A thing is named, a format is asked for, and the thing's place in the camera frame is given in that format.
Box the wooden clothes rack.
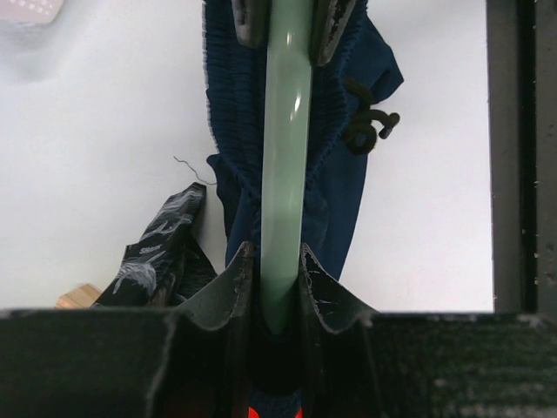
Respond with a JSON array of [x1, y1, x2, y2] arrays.
[[55, 284, 102, 309]]

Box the white plastic basket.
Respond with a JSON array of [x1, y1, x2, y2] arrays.
[[0, 0, 64, 24]]

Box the bright orange shorts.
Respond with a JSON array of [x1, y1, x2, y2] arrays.
[[247, 408, 303, 418]]

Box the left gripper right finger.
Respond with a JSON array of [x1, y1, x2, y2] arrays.
[[299, 246, 556, 417]]

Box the navy blue shorts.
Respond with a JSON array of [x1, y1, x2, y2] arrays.
[[201, 0, 406, 418]]

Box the mint green wavy hanger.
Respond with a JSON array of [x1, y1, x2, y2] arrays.
[[259, 0, 313, 334]]

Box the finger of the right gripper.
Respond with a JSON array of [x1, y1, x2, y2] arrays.
[[309, 0, 355, 66]]

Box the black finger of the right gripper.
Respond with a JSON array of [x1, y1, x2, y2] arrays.
[[231, 0, 270, 47]]

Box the dark camouflage shorts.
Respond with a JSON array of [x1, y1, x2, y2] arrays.
[[93, 183, 216, 307]]

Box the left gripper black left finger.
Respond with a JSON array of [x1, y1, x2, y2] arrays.
[[1, 243, 253, 417]]

